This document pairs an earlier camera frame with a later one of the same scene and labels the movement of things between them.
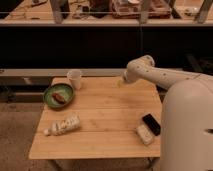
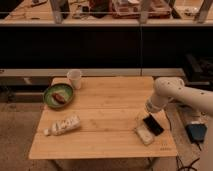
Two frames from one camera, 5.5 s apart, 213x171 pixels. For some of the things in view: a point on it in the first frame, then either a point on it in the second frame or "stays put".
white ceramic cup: [75, 76] stays put
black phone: [152, 124] stays put
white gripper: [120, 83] -> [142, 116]
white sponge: [144, 134] stays put
